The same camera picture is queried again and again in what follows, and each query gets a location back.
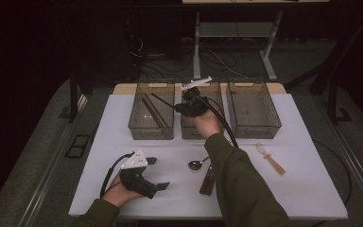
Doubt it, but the thin black cable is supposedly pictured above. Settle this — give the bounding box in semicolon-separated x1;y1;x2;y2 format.
314;138;354;206

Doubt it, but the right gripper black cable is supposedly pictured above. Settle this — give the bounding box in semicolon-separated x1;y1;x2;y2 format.
195;94;239;149

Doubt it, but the small gold and tan utensil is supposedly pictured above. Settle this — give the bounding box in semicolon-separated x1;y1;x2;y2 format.
254;141;287;177

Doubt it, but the fork with wooden handle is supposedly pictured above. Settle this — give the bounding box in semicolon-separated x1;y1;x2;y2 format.
199;166;214;195

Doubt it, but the black metal stand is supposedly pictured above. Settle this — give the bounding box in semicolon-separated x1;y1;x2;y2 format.
308;12;363;126

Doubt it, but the person's right hand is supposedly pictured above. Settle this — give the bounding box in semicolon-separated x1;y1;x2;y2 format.
187;109;226;139

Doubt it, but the white metal desk frame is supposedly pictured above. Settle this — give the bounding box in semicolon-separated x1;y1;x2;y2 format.
181;0;331;82

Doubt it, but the tangle of black cables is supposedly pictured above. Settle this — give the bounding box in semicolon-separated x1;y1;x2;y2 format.
129;34;250;79

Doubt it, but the translucent grey plastic bin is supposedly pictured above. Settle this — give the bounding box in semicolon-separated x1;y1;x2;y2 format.
180;79;227;141
128;79;176;141
225;78;283;140

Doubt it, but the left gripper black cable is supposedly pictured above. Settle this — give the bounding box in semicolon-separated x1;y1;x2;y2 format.
99;151;135;200

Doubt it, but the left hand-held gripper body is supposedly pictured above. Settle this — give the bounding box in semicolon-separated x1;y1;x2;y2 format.
119;148;159;200

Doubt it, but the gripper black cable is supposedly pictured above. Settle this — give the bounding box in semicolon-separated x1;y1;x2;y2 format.
99;151;135;200
195;94;239;149

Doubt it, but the white table cover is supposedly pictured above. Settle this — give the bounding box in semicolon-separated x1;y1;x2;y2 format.
68;93;349;220

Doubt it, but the metal spoon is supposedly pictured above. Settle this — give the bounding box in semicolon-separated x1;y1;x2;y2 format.
187;155;211;171

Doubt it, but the person's left hand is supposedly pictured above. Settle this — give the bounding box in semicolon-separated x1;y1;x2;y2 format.
101;172;145;208

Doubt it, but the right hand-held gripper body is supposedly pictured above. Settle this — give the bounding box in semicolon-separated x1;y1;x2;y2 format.
181;76;214;117

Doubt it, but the metal floor rail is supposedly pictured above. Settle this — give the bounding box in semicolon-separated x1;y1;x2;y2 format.
330;122;363;218
17;94;88;227

